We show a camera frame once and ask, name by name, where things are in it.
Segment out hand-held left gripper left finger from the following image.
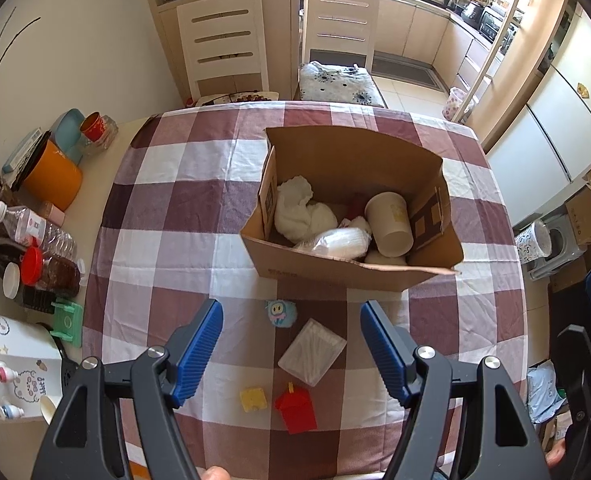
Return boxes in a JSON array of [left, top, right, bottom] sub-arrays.
[[30, 298, 224, 480]]

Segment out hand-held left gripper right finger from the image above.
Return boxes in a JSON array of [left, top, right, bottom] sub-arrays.
[[360, 300, 551, 480]]

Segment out yellow toy block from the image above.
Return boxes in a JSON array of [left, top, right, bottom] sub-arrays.
[[239, 386, 268, 413]]

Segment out clear square plastic packet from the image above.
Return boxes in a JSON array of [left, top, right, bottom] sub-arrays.
[[278, 318, 347, 387]]

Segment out teal fluffy toy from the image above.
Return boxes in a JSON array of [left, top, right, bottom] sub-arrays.
[[265, 300, 301, 330]]

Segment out red toy fries box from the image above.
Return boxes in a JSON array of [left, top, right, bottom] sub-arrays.
[[274, 382, 317, 435]]

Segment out clear plastic bag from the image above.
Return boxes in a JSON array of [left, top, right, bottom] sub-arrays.
[[295, 228, 371, 261]]

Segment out brown cardboard box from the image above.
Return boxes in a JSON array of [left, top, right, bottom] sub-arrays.
[[240, 126, 463, 293]]

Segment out grey appliance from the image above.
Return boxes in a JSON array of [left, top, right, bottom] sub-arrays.
[[528, 212, 583, 281]]

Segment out blue and white plastic bag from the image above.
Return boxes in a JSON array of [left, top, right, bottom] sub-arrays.
[[525, 362, 569, 423]]

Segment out cardboard carton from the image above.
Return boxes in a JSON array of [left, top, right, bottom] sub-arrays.
[[565, 187, 591, 246]]

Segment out patterned cup near fridge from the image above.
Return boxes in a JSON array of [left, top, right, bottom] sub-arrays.
[[514, 220, 551, 264]]

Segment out green plastic holder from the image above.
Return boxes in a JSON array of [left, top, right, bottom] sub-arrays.
[[50, 297, 83, 348]]

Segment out purple checkered tablecloth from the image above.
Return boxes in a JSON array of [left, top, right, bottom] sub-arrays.
[[82, 101, 529, 478]]

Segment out small white paper cup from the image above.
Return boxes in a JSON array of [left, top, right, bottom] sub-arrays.
[[39, 395, 61, 423], [2, 262, 23, 300]]

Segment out white refrigerator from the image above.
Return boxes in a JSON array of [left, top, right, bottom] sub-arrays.
[[485, 10, 591, 226]]

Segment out white fluffy plush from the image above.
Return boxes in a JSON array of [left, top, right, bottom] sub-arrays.
[[275, 176, 339, 243]]

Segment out red-capped brown jar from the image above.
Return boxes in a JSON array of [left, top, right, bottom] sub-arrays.
[[20, 247, 82, 296]]

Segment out white cartoon print box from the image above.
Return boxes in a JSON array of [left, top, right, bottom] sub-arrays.
[[0, 308, 63, 423]]

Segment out clear plastic water bottle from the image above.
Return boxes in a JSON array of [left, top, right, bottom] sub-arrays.
[[0, 201, 78, 261]]

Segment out orange canister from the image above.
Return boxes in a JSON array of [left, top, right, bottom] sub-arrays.
[[12, 132, 83, 211]]

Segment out glass jar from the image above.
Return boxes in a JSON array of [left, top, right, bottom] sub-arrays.
[[88, 115, 119, 156]]

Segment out floral waste bin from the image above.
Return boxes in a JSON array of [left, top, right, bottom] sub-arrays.
[[443, 87, 476, 122]]

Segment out red cup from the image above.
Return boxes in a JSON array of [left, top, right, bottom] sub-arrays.
[[79, 112, 107, 142]]

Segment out teal bowl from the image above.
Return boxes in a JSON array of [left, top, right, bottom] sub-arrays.
[[52, 108, 86, 166]]

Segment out dark patterned seat cushion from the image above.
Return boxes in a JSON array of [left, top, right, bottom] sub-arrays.
[[195, 91, 278, 107]]

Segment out light blue flat box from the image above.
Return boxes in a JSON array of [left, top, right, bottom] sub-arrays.
[[1, 127, 43, 173]]

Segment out grey floral seat cushion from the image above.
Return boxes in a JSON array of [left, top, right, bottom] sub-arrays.
[[298, 62, 387, 107]]

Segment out dark floor mat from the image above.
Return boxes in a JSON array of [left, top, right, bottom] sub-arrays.
[[310, 50, 443, 92]]

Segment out countertop oven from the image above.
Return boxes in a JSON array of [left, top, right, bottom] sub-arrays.
[[480, 7, 506, 41]]

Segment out beige kitchen cabinets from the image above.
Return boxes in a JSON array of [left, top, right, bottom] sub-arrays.
[[305, 0, 506, 106]]

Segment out beige shelf cabinet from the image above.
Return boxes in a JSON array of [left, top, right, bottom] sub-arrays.
[[138, 0, 303, 103]]

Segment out white slatted chair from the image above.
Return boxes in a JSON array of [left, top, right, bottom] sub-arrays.
[[299, 0, 389, 108], [176, 0, 278, 106]]

